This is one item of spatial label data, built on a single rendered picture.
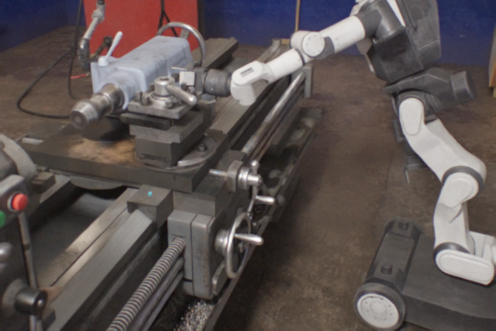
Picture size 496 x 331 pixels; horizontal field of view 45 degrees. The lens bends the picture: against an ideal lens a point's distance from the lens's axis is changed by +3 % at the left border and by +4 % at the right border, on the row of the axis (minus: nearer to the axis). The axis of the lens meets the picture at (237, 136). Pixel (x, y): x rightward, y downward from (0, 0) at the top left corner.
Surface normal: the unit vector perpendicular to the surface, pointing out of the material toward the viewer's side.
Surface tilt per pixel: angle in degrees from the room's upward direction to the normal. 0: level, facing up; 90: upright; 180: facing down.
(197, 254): 90
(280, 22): 90
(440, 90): 90
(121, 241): 36
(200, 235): 90
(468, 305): 0
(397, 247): 0
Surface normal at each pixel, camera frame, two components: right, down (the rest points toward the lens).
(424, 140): -0.08, 0.65
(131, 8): 0.01, 0.44
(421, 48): -0.16, 0.29
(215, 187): 0.00, -0.90
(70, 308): 0.55, -0.65
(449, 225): -0.43, 0.40
